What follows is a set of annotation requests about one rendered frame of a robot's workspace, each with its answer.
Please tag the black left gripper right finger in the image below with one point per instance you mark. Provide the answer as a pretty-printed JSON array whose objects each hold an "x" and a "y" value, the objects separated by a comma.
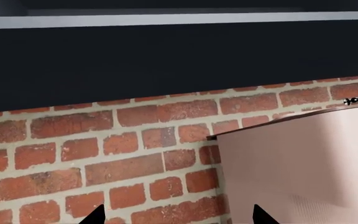
[{"x": 261, "y": 217}]

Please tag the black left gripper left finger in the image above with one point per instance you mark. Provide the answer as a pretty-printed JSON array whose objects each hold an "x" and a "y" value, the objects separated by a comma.
[{"x": 96, "y": 217}]

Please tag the rose gold coffee machine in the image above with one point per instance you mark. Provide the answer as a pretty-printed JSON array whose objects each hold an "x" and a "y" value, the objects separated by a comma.
[{"x": 297, "y": 168}]

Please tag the dark wall cabinet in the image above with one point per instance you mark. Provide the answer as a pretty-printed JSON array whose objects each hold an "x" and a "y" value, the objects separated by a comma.
[{"x": 166, "y": 58}]

